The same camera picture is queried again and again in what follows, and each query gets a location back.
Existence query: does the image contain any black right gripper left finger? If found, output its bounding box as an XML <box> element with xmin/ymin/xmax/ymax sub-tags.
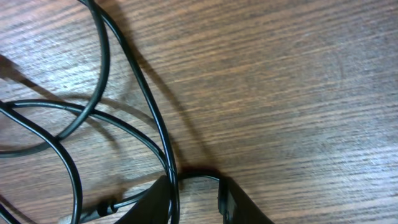
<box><xmin>115</xmin><ymin>175</ymin><xmax>171</xmax><ymax>224</ymax></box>

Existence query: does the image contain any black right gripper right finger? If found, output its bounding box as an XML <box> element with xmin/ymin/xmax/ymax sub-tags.
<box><xmin>218</xmin><ymin>177</ymin><xmax>274</xmax><ymax>224</ymax></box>

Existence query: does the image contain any black usb cable bundle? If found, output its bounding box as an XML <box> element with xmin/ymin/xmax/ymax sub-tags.
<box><xmin>0</xmin><ymin>0</ymin><xmax>223</xmax><ymax>224</ymax></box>

